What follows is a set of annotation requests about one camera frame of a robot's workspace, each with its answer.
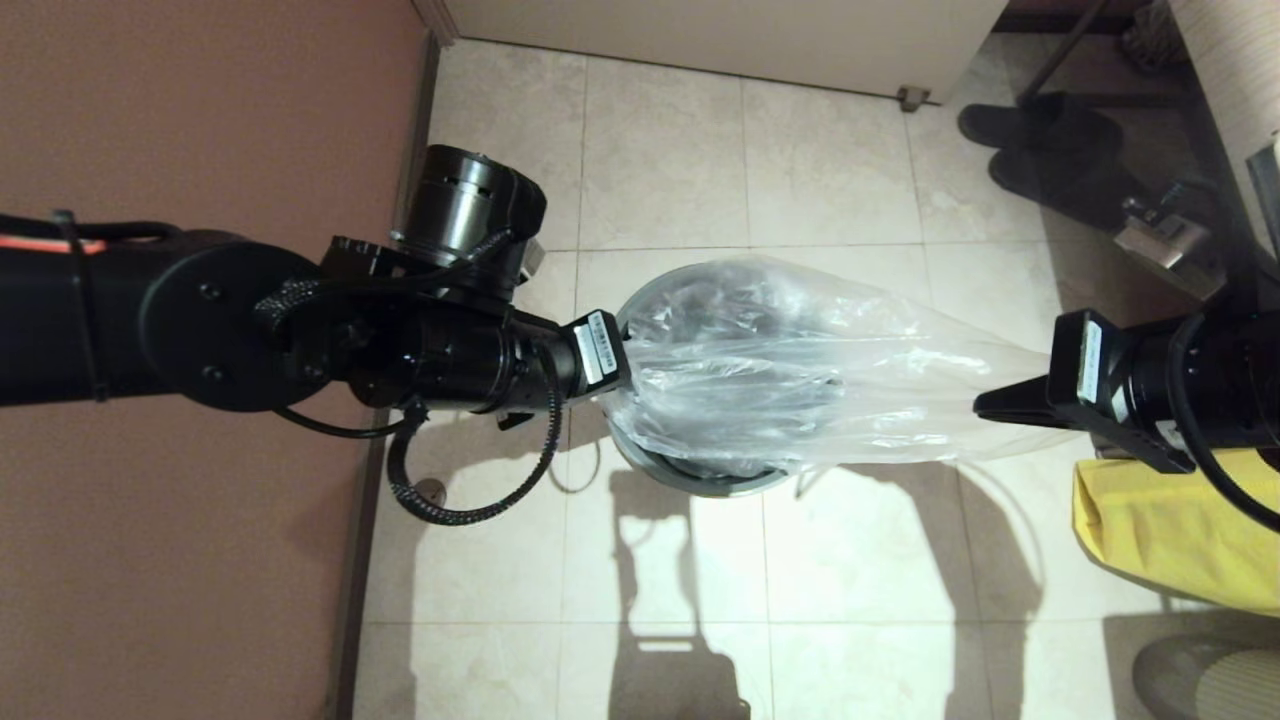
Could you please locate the clear plastic trash bag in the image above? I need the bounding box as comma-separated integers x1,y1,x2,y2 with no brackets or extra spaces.
608,255,1083,477

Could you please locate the black round trash bin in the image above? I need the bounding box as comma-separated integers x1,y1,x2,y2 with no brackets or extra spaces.
605,268,801,499

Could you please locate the yellow bag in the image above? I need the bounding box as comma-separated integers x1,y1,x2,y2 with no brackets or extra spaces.
1072,447,1280,617

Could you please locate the black slipper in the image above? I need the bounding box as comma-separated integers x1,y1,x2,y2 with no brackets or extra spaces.
988,140,1157,230
957,93,1124,154

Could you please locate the dark furniture leg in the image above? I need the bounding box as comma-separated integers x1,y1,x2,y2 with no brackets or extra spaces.
1018,0,1114,106

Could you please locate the grey fuzzy object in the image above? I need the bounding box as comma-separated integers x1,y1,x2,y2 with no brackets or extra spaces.
1118,0,1177,74

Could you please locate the beige striped upholstered furniture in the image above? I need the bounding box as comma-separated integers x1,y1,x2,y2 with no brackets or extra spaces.
1165,0,1280,251

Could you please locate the beige door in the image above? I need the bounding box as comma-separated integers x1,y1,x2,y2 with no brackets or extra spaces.
445,0,1009,105

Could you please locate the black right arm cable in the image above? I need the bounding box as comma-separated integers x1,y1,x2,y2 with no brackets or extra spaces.
1165,315,1280,534

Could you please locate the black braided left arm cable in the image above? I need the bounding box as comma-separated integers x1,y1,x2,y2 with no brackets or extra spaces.
385,345,566,528

